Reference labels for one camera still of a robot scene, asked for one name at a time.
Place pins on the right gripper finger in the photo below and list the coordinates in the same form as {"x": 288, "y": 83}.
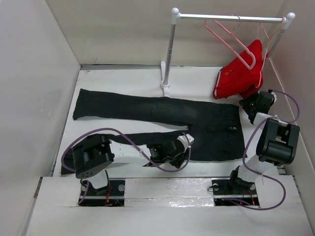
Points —
{"x": 247, "y": 94}
{"x": 246, "y": 105}

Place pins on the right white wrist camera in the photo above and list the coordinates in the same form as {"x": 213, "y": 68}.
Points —
{"x": 273, "y": 94}

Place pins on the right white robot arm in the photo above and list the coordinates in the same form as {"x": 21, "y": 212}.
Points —
{"x": 277, "y": 143}

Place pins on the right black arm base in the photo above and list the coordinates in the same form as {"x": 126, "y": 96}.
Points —
{"x": 233, "y": 190}

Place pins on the red garment on hanger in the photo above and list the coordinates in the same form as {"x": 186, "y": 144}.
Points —
{"x": 235, "y": 78}

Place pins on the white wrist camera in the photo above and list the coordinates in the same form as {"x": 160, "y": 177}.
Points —
{"x": 186, "y": 140}
{"x": 273, "y": 94}

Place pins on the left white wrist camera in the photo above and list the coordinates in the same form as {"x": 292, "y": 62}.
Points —
{"x": 186, "y": 140}

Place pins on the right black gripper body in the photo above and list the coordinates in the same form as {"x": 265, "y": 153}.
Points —
{"x": 253, "y": 104}

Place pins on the pink hanger with garment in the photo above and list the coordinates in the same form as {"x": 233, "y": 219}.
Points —
{"x": 271, "y": 41}

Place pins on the white metal clothes rack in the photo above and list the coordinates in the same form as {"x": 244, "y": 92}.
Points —
{"x": 177, "y": 15}

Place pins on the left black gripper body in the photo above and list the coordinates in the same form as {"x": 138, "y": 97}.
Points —
{"x": 175, "y": 161}

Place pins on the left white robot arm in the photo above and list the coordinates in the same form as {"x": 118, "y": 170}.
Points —
{"x": 93, "y": 155}

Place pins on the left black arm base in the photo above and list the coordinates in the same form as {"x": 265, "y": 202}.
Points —
{"x": 113, "y": 195}

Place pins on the black trousers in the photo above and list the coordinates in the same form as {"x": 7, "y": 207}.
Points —
{"x": 216, "y": 127}

